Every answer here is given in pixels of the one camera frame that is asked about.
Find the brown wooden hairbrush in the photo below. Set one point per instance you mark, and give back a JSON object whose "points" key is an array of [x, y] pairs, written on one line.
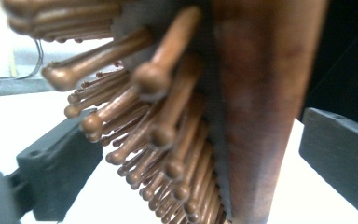
{"points": [[261, 93]]}

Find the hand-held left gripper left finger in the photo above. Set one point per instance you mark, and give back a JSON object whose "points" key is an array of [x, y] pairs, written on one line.
{"points": [[59, 161]]}

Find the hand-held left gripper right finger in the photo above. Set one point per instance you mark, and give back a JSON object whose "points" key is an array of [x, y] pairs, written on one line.
{"points": [[338, 146]]}

